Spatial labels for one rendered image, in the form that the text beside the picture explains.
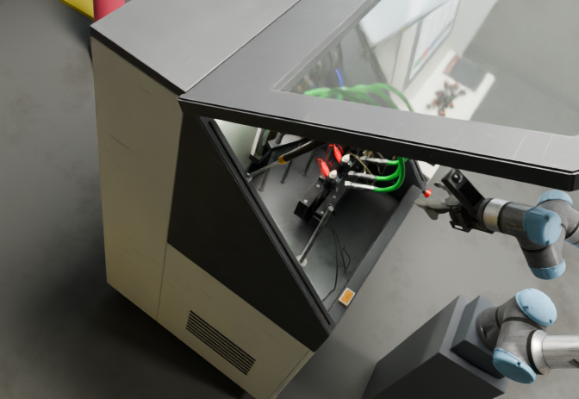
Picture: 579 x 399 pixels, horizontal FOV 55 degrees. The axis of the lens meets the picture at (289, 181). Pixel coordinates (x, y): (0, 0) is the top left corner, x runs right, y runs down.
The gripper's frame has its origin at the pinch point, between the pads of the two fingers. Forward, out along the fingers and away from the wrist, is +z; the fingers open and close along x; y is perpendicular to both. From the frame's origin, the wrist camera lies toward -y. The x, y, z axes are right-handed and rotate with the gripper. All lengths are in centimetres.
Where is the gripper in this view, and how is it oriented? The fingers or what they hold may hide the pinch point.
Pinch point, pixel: (426, 190)
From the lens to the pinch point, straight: 150.3
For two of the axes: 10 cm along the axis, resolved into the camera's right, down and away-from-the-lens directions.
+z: -5.2, -1.6, 8.4
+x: 7.3, -5.9, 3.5
